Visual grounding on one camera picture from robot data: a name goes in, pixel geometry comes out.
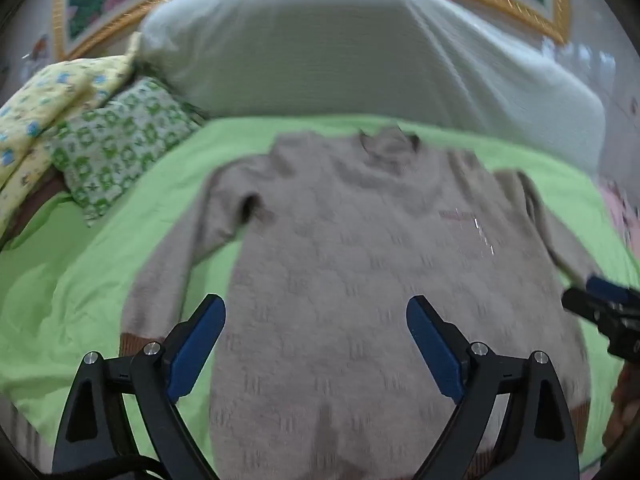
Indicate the light green bed sheet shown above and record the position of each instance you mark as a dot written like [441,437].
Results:
[75,280]

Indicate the brown blanket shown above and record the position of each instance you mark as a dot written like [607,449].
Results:
[37,205]

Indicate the beige knit sweater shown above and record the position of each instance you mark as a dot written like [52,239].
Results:
[360,240]

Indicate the green patterned pillow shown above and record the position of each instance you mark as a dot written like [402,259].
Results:
[117,140]

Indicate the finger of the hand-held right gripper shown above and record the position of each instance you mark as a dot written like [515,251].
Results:
[585,305]
[612,289]

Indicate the white ribbed headboard cover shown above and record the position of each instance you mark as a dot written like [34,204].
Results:
[340,55]

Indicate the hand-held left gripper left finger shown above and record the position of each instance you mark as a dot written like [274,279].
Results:
[192,347]

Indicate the pink printed cloth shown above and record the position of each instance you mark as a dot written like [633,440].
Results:
[622,210]

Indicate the person's right hand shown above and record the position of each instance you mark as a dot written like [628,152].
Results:
[625,410]

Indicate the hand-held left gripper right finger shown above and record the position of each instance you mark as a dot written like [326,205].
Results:
[435,345]

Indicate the yellow floral quilt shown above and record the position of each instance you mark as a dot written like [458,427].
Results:
[45,105]

